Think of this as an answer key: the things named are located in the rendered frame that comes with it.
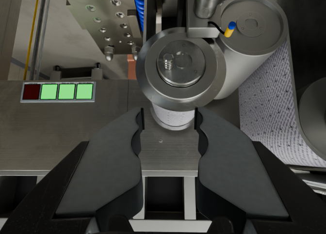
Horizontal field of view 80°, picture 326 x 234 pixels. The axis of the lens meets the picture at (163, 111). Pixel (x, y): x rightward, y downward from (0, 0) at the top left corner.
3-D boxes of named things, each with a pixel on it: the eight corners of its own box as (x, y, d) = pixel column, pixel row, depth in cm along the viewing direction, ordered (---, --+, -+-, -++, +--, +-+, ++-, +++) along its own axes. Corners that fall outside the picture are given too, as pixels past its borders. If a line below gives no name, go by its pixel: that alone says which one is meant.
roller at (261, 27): (283, -9, 34) (293, 55, 31) (235, 60, 59) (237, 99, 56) (213, -7, 34) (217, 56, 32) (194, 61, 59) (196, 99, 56)
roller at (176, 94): (214, 30, 32) (220, 98, 30) (194, 85, 57) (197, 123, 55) (144, 33, 32) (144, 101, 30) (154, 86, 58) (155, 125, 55)
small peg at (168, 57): (174, 53, 27) (171, 62, 27) (173, 62, 30) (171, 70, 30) (164, 51, 27) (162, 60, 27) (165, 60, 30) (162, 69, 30)
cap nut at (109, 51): (113, 46, 67) (112, 58, 66) (116, 51, 70) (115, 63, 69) (102, 46, 67) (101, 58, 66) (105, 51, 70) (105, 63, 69)
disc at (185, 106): (221, 24, 33) (231, 109, 30) (221, 26, 34) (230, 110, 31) (135, 28, 34) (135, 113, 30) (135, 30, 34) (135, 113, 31)
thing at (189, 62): (214, 74, 29) (167, 91, 29) (211, 79, 31) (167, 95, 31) (194, 32, 31) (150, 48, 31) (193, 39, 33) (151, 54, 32)
